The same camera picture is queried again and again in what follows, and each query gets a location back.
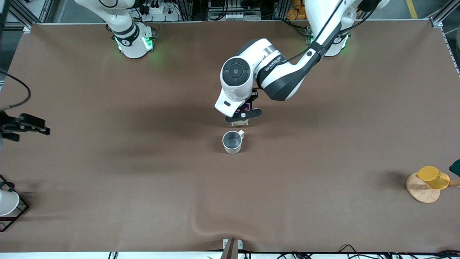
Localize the white mug grey inside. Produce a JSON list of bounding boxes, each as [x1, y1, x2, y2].
[[222, 129, 245, 154]]

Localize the blue white milk carton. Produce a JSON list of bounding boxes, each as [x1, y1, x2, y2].
[[231, 103, 251, 127]]

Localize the orange snack packs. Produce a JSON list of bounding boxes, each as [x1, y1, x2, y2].
[[286, 0, 307, 21]]

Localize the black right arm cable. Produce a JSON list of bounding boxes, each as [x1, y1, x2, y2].
[[0, 68, 32, 110]]

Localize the wooden mug stand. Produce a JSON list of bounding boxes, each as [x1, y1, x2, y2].
[[406, 173, 460, 204]]

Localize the yellow plastic cup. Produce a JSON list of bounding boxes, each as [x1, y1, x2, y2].
[[416, 165, 450, 190]]

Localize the metal table clamp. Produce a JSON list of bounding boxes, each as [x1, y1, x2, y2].
[[220, 238, 244, 259]]

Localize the aluminium frame rail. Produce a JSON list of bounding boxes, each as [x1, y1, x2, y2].
[[0, 0, 54, 33], [429, 0, 460, 30]]

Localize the white power strip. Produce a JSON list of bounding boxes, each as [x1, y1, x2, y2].
[[141, 0, 181, 22], [222, 12, 253, 21]]

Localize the black wire stand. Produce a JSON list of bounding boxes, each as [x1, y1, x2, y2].
[[0, 175, 30, 232]]

